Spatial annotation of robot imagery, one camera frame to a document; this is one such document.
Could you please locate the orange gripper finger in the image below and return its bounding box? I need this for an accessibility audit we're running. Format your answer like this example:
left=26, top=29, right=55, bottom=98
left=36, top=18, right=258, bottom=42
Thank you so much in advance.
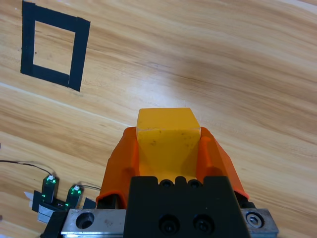
left=197, top=126, right=249, bottom=201
left=95, top=126, right=140, bottom=203

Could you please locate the yellow wooden cube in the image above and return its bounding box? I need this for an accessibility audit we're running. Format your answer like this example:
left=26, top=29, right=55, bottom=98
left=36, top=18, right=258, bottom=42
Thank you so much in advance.
left=135, top=107, right=201, bottom=179

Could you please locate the black tape piece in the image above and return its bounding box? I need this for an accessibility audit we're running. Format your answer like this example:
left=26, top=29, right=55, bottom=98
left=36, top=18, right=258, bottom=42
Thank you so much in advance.
left=33, top=190, right=45, bottom=212
left=83, top=197, right=97, bottom=210

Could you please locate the green lit sensor module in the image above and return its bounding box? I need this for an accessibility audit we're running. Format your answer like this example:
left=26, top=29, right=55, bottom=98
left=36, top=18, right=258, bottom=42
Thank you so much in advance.
left=41, top=175, right=60, bottom=204
left=65, top=184, right=84, bottom=209

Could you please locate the grey tape piece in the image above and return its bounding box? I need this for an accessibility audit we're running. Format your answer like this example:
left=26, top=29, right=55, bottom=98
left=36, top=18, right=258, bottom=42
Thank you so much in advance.
left=37, top=207, right=55, bottom=224

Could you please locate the white tape piece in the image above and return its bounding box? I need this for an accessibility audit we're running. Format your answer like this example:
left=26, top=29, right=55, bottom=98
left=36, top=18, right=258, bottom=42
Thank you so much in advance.
left=24, top=190, right=34, bottom=207

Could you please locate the black tape square outline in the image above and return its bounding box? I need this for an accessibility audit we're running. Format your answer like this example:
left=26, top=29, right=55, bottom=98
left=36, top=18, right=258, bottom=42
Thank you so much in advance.
left=20, top=0, right=91, bottom=93

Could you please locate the thin black wire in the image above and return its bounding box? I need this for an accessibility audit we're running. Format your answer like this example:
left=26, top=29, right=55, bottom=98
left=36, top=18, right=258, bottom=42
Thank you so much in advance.
left=0, top=160, right=53, bottom=178
left=78, top=182, right=103, bottom=192

